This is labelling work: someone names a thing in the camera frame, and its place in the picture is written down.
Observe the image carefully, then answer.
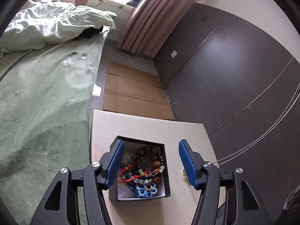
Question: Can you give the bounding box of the black garment on bed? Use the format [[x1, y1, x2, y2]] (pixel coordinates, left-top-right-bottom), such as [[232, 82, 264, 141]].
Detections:
[[79, 26, 103, 39]]

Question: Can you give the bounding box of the blue flower knot bracelet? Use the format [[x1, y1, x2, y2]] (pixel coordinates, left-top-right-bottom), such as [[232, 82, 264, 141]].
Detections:
[[130, 179, 158, 199]]

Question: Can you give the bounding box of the black jewelry box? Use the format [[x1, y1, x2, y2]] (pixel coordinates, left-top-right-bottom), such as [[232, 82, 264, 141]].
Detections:
[[109, 136, 170, 202]]

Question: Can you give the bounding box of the pink curtain right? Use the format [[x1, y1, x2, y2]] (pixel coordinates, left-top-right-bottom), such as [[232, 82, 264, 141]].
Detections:
[[117, 0, 196, 57]]

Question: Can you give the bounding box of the light green duvet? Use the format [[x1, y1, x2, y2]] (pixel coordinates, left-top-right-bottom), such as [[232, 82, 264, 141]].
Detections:
[[1, 0, 116, 57]]

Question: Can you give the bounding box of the white wall socket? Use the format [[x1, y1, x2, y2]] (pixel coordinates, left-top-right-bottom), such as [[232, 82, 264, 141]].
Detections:
[[170, 50, 177, 58]]

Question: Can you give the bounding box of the dark and green bead bracelet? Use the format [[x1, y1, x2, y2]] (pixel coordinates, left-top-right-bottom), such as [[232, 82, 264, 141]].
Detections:
[[127, 147, 166, 181]]

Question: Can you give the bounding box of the flattened cardboard sheet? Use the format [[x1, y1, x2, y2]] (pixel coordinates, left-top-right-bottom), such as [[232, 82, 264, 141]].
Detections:
[[103, 61, 175, 120]]

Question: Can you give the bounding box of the green bed sheet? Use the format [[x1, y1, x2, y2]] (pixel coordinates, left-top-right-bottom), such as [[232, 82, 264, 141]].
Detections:
[[1, 33, 107, 224]]

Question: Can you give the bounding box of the bear pattern pillow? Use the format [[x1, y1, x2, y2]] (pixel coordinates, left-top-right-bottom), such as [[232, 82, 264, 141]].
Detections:
[[59, 0, 136, 13]]

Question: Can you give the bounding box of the red string bracelet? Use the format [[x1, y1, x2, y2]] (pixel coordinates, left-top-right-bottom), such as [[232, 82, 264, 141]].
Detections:
[[117, 164, 149, 184]]

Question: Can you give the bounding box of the dark grey wardrobe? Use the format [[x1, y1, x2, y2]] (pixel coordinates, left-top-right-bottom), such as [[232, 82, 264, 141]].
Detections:
[[154, 3, 299, 220]]

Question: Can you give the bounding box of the gold butterfly pendant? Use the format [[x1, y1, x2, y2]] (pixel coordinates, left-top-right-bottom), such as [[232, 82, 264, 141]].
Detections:
[[182, 169, 188, 180]]

